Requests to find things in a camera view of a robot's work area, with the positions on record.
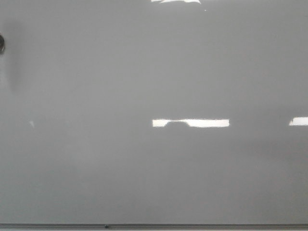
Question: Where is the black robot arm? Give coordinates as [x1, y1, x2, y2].
[0, 35, 5, 54]

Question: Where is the white glossy whiteboard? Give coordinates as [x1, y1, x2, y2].
[0, 0, 308, 229]

